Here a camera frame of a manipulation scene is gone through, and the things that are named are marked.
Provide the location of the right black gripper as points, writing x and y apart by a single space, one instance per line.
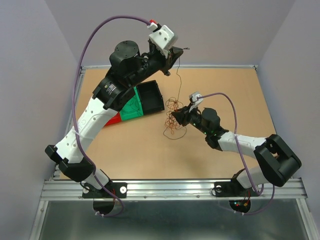
182 114

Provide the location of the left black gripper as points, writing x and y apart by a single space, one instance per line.
173 54

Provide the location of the black plastic bin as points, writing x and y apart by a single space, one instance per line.
150 97

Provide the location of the green plastic bin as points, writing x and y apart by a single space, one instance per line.
133 108

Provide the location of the red plastic bin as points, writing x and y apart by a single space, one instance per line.
114 120

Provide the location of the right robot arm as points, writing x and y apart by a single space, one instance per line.
277 163

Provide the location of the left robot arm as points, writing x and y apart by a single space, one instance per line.
108 98

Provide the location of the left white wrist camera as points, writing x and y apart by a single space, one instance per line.
162 37

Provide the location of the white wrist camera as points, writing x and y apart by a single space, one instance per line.
195 100
162 37

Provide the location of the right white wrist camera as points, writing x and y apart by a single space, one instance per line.
195 100

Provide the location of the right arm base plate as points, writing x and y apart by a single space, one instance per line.
223 189

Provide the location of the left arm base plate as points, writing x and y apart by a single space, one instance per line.
117 188

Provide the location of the aluminium frame rail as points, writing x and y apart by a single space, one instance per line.
156 168

